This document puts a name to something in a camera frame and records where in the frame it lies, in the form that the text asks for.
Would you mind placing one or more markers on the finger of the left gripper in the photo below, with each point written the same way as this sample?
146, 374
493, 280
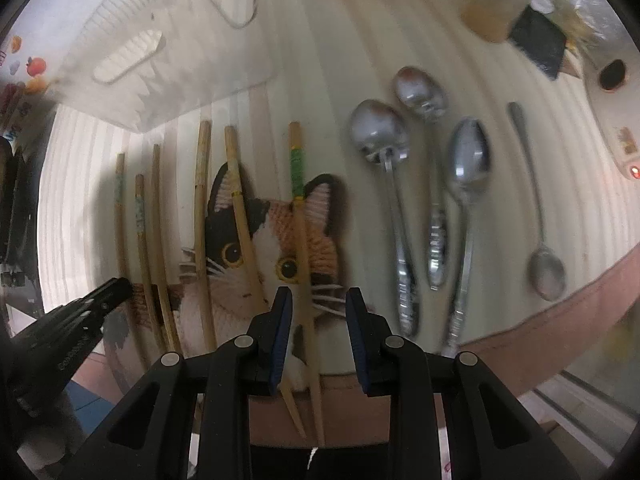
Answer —
49, 351

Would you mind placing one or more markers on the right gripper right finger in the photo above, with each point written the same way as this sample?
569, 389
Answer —
367, 333

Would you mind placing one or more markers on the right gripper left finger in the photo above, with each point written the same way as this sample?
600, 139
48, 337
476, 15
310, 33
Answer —
270, 331

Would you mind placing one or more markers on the green banded bamboo chopstick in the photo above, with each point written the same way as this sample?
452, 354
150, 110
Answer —
304, 306

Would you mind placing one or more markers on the blue banded bamboo chopstick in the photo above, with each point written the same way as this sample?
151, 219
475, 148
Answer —
121, 254

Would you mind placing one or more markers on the black induction stove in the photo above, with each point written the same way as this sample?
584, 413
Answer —
19, 270

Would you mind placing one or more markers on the plain bamboo chopstick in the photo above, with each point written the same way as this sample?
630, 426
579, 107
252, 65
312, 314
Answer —
173, 339

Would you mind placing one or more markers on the striped cat table mat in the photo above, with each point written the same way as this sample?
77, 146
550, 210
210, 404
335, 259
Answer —
330, 55

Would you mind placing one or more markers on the small steel teaspoon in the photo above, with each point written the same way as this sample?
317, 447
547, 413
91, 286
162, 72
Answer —
546, 272

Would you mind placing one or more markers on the pale banded bamboo chopstick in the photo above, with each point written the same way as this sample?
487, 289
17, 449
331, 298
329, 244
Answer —
200, 205

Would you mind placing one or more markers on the steel spoon pointed bowl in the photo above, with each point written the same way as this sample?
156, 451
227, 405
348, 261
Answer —
467, 170

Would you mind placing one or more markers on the large steel spoon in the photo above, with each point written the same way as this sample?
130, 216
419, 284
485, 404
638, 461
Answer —
380, 134

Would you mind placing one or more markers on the steel spoon upper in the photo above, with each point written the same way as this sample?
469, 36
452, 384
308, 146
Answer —
423, 96

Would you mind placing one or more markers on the clear plastic organizer tray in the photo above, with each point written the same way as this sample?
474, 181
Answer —
141, 63

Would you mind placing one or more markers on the black packet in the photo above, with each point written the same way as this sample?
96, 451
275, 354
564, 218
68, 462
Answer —
541, 41

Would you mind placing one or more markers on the white rice cooker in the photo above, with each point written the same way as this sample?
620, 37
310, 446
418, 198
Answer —
612, 87

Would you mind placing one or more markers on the clear plastic bag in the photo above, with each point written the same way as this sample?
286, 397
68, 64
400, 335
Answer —
591, 26

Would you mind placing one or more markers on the fruit wall stickers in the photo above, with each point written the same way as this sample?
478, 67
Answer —
24, 79

